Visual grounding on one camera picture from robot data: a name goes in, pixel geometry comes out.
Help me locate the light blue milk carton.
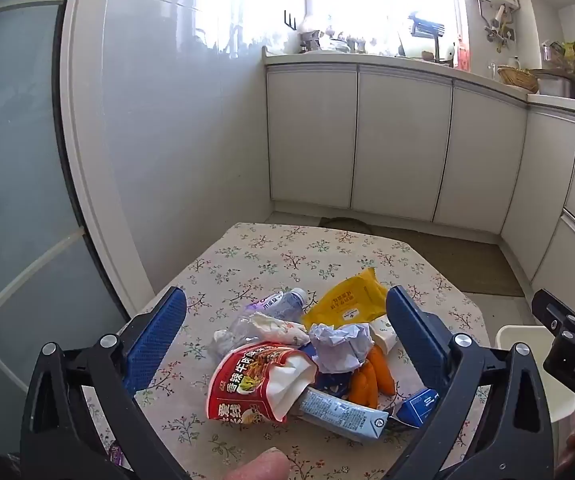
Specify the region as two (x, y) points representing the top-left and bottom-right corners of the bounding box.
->
(295, 385), (391, 443)

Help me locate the floral paper cup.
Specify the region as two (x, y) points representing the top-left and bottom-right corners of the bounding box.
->
(367, 319), (399, 356)

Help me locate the frosted glass sliding door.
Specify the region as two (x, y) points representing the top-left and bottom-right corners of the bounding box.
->
(0, 0), (156, 461)

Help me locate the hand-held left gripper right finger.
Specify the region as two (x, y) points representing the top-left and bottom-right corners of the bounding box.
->
(386, 286), (555, 480)

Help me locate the white paper ball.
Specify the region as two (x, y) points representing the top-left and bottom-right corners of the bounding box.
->
(309, 322), (374, 375)

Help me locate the yellow snack packet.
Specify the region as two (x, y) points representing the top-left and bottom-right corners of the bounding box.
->
(301, 267), (389, 333)

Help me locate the white tissue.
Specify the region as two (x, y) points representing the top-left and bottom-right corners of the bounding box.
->
(266, 352), (318, 422)

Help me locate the clear plastic water bottle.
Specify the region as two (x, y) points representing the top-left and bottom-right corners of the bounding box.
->
(210, 287), (308, 361)

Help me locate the white countertop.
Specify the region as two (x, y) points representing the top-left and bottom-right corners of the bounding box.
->
(262, 46), (575, 122)

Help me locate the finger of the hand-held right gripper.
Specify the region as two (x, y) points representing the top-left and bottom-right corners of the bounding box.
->
(531, 289), (575, 332)

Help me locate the white trash bin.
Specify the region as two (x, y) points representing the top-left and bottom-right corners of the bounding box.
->
(495, 325), (575, 423)

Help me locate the white cabinet with doors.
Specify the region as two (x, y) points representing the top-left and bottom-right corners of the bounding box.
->
(265, 62), (528, 236)

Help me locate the person's left hand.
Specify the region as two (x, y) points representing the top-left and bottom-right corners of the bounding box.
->
(222, 447), (291, 480)

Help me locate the red instant noodle cup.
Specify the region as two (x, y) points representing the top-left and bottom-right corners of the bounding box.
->
(206, 342), (318, 426)

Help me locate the blue rack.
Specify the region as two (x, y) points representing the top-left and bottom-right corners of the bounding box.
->
(407, 11), (447, 41)

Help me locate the large woven floor mat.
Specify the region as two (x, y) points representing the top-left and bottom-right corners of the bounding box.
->
(370, 225), (524, 297)

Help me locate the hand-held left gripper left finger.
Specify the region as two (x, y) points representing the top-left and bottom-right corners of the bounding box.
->
(20, 286), (191, 480)

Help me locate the white cabinet with drawers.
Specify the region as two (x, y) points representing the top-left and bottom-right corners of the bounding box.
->
(500, 107), (575, 311)

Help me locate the wicker basket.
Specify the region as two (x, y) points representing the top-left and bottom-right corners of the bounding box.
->
(497, 65), (539, 92)

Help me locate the metal pot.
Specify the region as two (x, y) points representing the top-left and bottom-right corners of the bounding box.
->
(535, 72), (575, 102)

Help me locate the dark blue carton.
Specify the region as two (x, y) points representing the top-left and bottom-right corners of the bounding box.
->
(395, 387), (441, 429)

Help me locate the floral tablecloth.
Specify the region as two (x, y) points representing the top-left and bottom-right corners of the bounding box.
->
(85, 222), (491, 480)

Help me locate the white napkin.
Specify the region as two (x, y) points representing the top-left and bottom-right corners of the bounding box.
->
(250, 311), (311, 347)

